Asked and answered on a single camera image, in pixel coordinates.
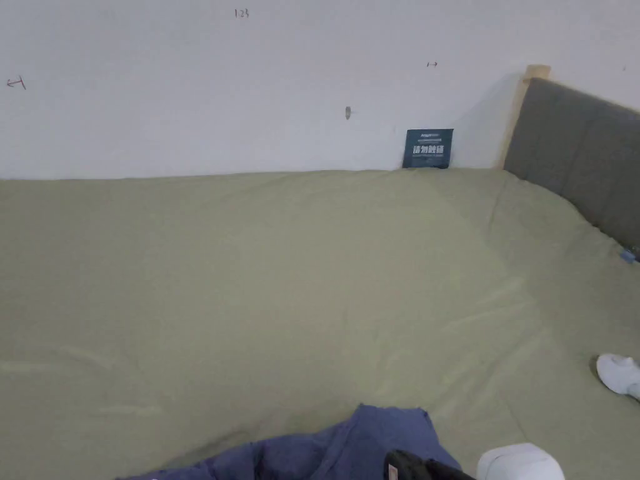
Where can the bed with pale green sheet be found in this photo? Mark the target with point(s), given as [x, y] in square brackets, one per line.
[260, 280]

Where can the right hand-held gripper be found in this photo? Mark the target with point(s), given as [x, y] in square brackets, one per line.
[520, 462]

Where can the dark blue shirt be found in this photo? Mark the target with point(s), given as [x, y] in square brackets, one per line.
[320, 450]

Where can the dark blue printed card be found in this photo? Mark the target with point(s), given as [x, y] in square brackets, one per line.
[428, 148]

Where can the small blue object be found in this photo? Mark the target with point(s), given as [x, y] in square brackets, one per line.
[627, 255]

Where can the grey padded headboard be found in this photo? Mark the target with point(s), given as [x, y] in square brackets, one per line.
[575, 145]

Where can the white hand controller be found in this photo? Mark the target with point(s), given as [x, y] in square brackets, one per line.
[617, 372]

